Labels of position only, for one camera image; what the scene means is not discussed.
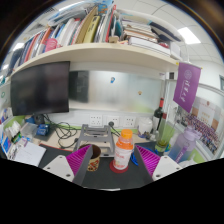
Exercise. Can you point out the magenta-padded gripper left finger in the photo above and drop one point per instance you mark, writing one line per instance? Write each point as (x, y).
(60, 166)

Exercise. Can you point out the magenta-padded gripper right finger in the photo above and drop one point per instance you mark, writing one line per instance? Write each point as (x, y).
(165, 166)

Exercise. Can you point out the orange-capped drink bottle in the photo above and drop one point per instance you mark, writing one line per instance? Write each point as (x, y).
(122, 150)

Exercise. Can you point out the purple water bottle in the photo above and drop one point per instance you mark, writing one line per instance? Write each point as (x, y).
(183, 145)

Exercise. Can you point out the white tissue pack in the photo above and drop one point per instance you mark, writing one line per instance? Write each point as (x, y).
(189, 163)

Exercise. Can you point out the tall clear drinking glass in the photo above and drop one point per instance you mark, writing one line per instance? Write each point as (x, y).
(163, 140)

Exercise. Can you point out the white open notebook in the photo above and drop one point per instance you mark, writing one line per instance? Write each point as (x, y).
(30, 154)

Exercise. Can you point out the red floral paper cup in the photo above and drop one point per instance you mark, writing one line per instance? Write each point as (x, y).
(95, 158)

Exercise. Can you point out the small blue gadget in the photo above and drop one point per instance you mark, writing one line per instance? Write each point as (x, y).
(42, 130)

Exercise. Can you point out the white ceramic jar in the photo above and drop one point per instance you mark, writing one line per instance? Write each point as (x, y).
(145, 126)

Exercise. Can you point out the black desk mat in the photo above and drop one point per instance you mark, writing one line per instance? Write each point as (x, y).
(103, 180)

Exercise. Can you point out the grey metal laptop stand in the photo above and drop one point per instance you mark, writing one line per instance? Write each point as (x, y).
(95, 135)

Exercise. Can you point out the clear plastic box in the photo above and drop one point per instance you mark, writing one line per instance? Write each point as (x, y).
(29, 130)

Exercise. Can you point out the flat round red coaster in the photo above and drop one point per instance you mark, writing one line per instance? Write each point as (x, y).
(115, 169)

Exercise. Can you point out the dark wine bottle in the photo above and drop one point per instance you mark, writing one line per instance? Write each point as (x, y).
(157, 116)

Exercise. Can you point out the group photo poster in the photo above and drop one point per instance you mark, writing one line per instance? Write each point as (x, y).
(203, 123)

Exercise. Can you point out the small yellow glass sticker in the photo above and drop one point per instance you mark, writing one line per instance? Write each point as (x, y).
(140, 93)

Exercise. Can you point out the black computer monitor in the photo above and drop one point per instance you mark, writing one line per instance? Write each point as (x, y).
(40, 88)

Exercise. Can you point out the purple hanging banner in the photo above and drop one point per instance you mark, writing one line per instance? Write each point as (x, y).
(186, 86)

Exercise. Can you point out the blue glass sticker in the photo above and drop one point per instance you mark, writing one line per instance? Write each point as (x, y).
(112, 80)

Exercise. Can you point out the rectangular ceiling light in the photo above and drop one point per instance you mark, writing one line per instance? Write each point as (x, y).
(189, 35)

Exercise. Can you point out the white wall socket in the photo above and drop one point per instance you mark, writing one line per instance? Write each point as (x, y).
(96, 120)
(113, 120)
(129, 121)

